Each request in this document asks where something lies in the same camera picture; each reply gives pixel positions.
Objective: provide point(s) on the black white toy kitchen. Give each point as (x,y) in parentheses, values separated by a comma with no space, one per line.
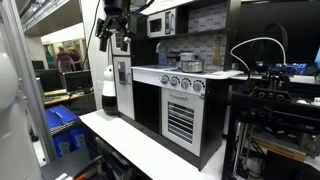
(216,116)

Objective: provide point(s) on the gray aluminium frame post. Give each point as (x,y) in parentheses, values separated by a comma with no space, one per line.
(25,66)

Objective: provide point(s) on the black computer monitor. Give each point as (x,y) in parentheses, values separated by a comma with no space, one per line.
(78,81)
(37,65)
(50,80)

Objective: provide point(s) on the small white plastic part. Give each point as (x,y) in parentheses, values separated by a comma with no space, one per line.
(302,101)

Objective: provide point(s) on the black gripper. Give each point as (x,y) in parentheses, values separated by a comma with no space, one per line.
(117,13)

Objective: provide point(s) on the gray toy pot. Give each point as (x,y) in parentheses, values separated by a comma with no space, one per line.
(186,56)

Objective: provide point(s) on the large black screen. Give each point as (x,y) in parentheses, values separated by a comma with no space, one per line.
(300,26)

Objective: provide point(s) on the white fridge door with dispenser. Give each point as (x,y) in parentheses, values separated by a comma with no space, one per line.
(124,100)

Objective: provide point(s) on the wooden board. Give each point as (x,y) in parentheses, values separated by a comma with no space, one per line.
(280,150)

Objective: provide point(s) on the gray overhead tray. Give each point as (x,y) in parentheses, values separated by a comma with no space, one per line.
(50,13)

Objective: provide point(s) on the blue box with green label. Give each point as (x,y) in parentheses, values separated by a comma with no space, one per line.
(79,138)
(62,146)

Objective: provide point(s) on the white striped toy oven door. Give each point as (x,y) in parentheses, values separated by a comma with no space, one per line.
(181,100)

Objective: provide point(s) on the wooden office desk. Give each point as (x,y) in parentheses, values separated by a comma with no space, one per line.
(56,99)

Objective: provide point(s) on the wooden spatula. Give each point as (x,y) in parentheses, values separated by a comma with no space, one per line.
(217,60)

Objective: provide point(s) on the gray stove knob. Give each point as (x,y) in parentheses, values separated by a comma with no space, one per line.
(174,81)
(185,83)
(198,86)
(164,79)

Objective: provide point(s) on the plain blue storage box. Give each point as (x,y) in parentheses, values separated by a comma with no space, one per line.
(54,119)
(65,114)

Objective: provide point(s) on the blue electronics mount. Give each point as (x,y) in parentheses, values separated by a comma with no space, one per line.
(296,69)

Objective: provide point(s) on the silver toy pot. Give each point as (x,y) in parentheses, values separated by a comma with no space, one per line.
(192,66)

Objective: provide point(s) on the person in maroon shirt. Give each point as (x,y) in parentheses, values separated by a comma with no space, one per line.
(64,60)

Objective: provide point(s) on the person with yellow cap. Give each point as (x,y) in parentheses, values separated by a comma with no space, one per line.
(76,58)

